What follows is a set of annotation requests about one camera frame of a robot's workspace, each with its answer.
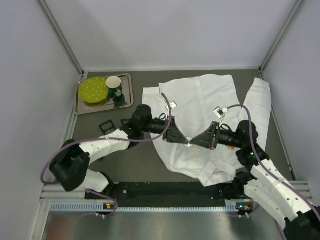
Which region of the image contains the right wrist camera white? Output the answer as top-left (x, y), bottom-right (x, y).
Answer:
top-left (213, 106), bottom-right (229, 119)

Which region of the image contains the white cup dark base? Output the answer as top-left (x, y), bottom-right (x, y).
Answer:
top-left (105, 76), bottom-right (123, 99)

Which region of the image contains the round clear blue brooch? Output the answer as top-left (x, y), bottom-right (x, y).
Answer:
top-left (184, 137), bottom-right (193, 148)

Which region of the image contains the grey slotted cable duct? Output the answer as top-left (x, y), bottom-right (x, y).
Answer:
top-left (50, 202), bottom-right (254, 213)

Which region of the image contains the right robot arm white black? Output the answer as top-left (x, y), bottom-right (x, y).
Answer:
top-left (190, 120), bottom-right (320, 240)

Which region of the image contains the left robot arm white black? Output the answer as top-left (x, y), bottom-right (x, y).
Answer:
top-left (49, 104), bottom-right (189, 193)

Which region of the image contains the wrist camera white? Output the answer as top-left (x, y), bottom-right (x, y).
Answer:
top-left (164, 101), bottom-right (177, 112)
top-left (213, 106), bottom-right (229, 119)

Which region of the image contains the black square frame left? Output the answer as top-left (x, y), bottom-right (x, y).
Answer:
top-left (99, 120), bottom-right (116, 135)

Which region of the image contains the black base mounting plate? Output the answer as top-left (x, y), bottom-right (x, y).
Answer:
top-left (84, 181), bottom-right (255, 208)

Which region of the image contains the green polka dot plate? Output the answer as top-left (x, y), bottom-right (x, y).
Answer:
top-left (78, 77), bottom-right (109, 104)

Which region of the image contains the black square frame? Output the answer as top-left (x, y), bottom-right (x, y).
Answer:
top-left (99, 120), bottom-right (116, 135)
top-left (120, 118), bottom-right (132, 129)

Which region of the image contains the black square frame right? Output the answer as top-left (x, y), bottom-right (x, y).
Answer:
top-left (120, 118), bottom-right (132, 129)

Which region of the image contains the white shirt garment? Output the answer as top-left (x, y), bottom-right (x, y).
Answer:
top-left (142, 74), bottom-right (272, 187)

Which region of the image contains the silver metal tray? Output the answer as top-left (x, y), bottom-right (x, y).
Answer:
top-left (74, 73), bottom-right (134, 115)

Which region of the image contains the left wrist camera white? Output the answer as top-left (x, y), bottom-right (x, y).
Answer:
top-left (164, 101), bottom-right (177, 112)

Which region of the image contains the sparkly snowflake brooch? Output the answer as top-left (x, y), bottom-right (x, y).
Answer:
top-left (192, 146), bottom-right (201, 154)

